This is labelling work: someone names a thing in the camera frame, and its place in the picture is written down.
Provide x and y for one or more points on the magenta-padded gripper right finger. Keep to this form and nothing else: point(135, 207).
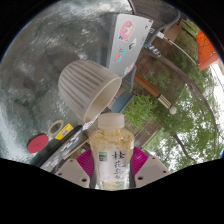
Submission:
point(150, 171)

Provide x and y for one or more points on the small tape roll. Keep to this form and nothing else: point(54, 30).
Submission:
point(51, 130)

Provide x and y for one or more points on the black laptop with stickers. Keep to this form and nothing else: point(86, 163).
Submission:
point(61, 150)

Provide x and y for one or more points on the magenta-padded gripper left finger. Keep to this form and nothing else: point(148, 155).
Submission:
point(75, 171)

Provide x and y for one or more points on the white ribbed mug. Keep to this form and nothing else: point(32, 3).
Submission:
point(85, 85)

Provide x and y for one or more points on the grey wicker chair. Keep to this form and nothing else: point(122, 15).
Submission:
point(160, 13)

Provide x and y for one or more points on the wooden globe lamp post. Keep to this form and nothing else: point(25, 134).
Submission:
point(150, 88)

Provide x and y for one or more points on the flat round red coaster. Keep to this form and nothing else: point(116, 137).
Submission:
point(37, 143)

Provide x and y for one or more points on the small yellow card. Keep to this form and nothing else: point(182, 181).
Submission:
point(64, 131)

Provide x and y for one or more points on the clear white-capped drink bottle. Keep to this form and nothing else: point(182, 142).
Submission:
point(111, 150)

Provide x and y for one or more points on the silver laptop with stickers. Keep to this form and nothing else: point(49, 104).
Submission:
point(128, 46)

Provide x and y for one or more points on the blue yellow striped cone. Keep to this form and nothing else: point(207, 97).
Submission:
point(153, 49)

